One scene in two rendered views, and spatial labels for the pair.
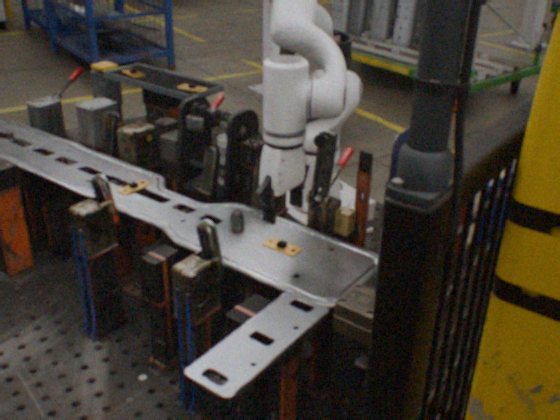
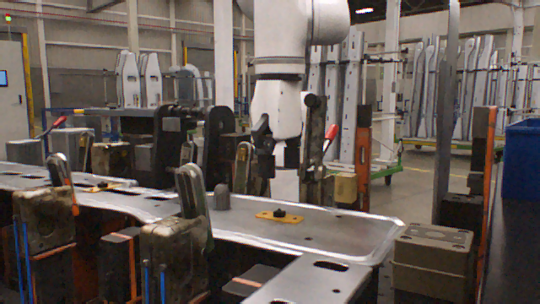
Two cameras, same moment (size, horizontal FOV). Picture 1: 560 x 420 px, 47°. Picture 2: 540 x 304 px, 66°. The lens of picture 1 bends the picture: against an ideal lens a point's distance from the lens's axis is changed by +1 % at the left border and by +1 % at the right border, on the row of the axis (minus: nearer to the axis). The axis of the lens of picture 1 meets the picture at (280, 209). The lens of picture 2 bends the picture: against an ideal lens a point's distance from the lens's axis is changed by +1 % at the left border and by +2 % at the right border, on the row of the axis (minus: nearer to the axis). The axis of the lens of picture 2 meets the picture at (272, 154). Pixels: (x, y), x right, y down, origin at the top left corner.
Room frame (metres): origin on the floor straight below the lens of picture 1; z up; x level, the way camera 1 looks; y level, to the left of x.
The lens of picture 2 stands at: (0.48, 0.09, 1.22)
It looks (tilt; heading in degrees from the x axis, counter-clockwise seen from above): 9 degrees down; 353
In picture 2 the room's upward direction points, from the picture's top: straight up
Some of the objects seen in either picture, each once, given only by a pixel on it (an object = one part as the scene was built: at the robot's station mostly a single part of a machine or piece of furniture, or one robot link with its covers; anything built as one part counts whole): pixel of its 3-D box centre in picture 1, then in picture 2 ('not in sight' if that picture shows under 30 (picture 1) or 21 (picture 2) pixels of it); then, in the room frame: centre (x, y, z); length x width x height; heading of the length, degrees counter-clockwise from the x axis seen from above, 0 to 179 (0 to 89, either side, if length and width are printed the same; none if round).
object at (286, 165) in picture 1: (284, 162); (279, 105); (1.18, -0.01, 1.20); 0.10 x 0.07 x 0.11; 144
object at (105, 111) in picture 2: (162, 80); (139, 111); (1.86, 0.36, 1.16); 0.37 x 0.14 x 0.02; 54
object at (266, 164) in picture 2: (266, 210); (262, 159); (1.13, 0.03, 1.11); 0.03 x 0.03 x 0.07; 54
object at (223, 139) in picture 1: (218, 190); (195, 197); (1.56, 0.17, 0.94); 0.18 x 0.13 x 0.49; 54
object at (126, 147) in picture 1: (140, 188); (113, 209); (1.67, 0.41, 0.89); 0.13 x 0.11 x 0.38; 144
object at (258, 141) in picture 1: (256, 214); (236, 215); (1.49, 0.06, 0.91); 0.07 x 0.05 x 0.42; 144
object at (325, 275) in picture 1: (126, 188); (94, 189); (1.46, 0.39, 1.00); 1.38 x 0.22 x 0.02; 54
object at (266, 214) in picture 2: (281, 244); (279, 214); (1.18, -0.01, 1.01); 0.08 x 0.04 x 0.01; 54
